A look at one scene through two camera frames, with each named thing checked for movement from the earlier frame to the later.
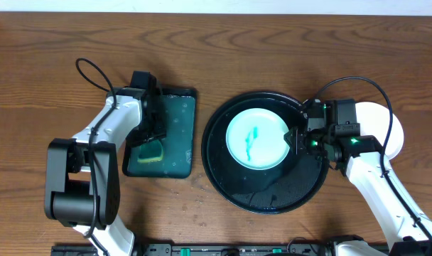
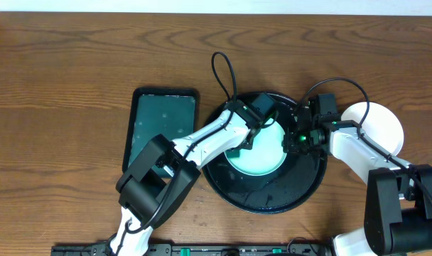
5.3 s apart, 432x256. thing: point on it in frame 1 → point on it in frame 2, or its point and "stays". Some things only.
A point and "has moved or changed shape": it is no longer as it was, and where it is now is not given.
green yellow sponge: x=151 y=151 has moved or changed shape
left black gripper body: x=153 y=126 → x=254 y=133
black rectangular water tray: x=179 y=146 stays
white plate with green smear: x=374 y=120 stays
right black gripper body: x=310 y=142 stays
